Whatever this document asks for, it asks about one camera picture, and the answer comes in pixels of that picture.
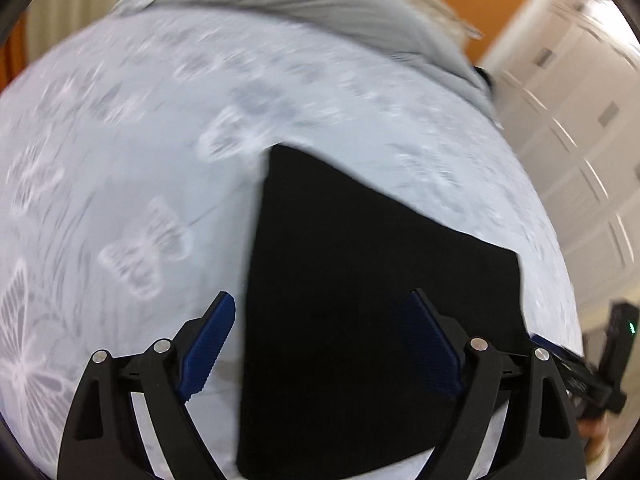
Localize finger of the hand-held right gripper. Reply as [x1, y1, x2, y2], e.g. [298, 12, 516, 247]
[529, 334, 603, 407]

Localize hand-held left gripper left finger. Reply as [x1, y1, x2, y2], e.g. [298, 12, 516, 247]
[57, 290, 237, 480]

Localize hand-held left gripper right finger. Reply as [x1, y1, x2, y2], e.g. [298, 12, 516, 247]
[399, 288, 586, 480]

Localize black pants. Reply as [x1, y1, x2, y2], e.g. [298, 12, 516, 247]
[235, 143, 532, 480]

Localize person's right hand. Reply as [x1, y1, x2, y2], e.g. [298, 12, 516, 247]
[579, 412, 610, 480]

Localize bed with butterfly sheet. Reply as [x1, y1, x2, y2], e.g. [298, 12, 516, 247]
[0, 7, 587, 480]

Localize white wardrobe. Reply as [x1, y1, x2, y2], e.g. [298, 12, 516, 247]
[477, 0, 640, 313]

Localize orange curtain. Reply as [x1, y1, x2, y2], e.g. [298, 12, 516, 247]
[6, 12, 27, 68]

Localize grey duvet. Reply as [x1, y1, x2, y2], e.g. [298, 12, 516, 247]
[111, 0, 502, 128]

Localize beige curtain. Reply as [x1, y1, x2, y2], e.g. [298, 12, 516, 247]
[24, 0, 173, 63]

